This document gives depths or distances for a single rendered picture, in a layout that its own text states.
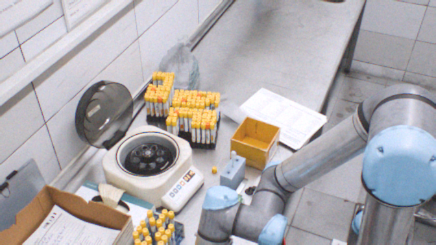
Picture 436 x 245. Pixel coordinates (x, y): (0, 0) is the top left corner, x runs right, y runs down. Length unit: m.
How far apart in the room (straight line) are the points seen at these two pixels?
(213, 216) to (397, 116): 0.46
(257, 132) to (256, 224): 0.66
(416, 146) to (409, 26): 2.76
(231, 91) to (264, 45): 0.40
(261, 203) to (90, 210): 0.53
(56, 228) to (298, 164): 0.73
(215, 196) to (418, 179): 0.44
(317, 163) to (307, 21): 1.51
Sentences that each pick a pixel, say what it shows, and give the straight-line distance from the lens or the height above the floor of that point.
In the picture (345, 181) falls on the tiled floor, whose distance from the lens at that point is 2.78.
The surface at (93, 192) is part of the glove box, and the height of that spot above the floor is 0.94.
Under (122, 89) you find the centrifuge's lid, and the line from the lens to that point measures 1.51.
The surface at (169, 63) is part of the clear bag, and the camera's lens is 1.81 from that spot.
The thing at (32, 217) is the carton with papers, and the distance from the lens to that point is 1.39.
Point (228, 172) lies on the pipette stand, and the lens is 1.40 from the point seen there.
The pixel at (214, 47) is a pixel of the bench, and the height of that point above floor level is 0.87.
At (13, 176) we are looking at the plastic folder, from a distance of 1.36.
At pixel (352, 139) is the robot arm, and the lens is 0.92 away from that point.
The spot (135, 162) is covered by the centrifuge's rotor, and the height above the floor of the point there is 0.98.
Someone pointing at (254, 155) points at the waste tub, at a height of 0.94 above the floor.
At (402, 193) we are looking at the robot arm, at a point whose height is 1.46.
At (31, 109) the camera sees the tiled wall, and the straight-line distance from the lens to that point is 1.35.
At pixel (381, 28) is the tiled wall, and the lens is 3.49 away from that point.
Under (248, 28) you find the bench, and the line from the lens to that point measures 2.31.
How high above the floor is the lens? 2.01
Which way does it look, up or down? 41 degrees down
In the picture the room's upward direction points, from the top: 1 degrees clockwise
